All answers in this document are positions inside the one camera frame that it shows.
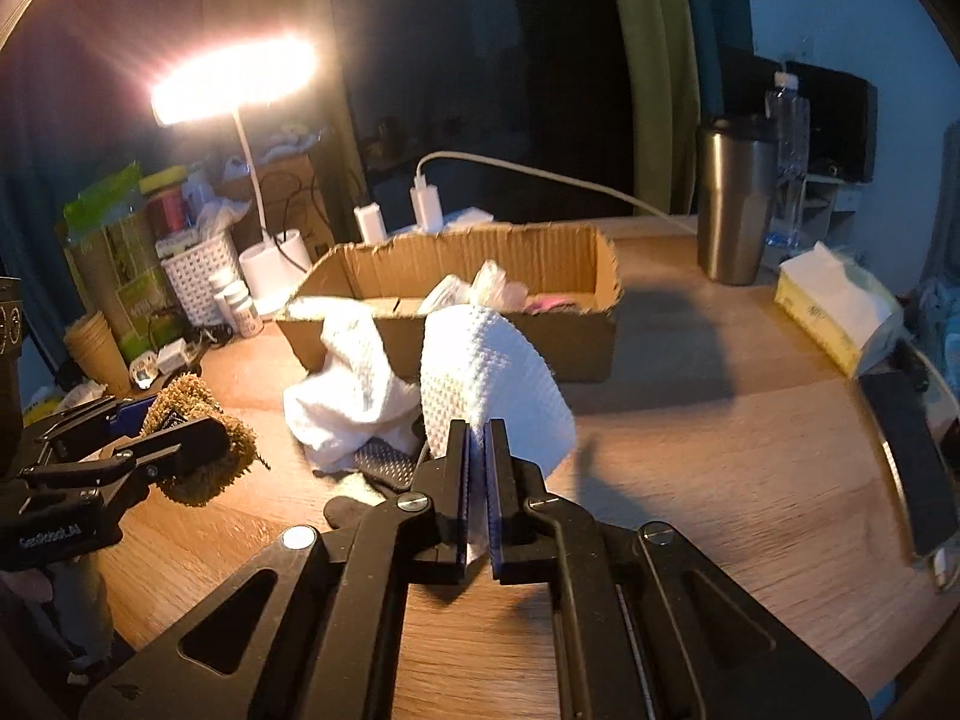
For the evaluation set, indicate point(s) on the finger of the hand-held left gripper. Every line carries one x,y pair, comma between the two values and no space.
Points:
180,446
135,412

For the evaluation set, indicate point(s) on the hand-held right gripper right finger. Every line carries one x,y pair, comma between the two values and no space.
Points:
493,480

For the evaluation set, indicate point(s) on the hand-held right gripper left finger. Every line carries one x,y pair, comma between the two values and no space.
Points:
461,480

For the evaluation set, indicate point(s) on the brown plush toy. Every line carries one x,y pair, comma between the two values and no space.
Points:
225,420

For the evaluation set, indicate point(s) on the white waffle towel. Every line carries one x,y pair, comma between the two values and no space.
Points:
487,375

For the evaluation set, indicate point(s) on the cardboard box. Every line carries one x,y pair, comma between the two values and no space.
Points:
585,330

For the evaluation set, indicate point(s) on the person's left hand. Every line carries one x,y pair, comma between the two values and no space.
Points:
26,585

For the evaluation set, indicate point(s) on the white plug adapter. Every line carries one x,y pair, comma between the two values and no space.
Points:
172,354

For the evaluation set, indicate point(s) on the stack of paper cups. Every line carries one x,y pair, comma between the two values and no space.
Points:
97,352

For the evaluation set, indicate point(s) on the dark sock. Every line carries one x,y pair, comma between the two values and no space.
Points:
386,465

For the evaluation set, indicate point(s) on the white pill bottle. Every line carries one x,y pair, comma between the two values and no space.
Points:
244,311
223,289

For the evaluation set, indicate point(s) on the white woven basket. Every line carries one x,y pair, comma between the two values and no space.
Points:
199,277

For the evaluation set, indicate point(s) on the green snack bag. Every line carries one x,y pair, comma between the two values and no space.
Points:
124,262

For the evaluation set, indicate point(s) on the white crumpled towel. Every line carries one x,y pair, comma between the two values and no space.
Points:
337,390

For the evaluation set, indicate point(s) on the red jar with yellow lid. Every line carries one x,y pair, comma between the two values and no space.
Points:
169,206

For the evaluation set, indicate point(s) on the brown paper bag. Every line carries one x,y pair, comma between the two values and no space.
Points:
292,195

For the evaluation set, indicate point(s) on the white charger block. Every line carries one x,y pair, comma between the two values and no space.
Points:
370,223

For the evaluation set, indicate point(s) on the white desk lamp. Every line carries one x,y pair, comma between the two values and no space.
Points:
232,82

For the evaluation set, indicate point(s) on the steel tumbler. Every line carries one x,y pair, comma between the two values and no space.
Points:
735,210

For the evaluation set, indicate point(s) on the yellow tissue pack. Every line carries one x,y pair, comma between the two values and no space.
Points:
832,300

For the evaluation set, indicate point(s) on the black flat device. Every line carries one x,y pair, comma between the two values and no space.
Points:
911,457

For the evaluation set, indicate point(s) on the white computer desk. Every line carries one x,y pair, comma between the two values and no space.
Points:
825,202

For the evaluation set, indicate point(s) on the yellow curtain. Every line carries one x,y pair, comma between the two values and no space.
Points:
652,75

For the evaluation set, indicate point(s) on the clear water bottle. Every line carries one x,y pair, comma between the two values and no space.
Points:
791,157

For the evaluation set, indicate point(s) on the black monitor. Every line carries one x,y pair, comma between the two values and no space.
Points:
750,82

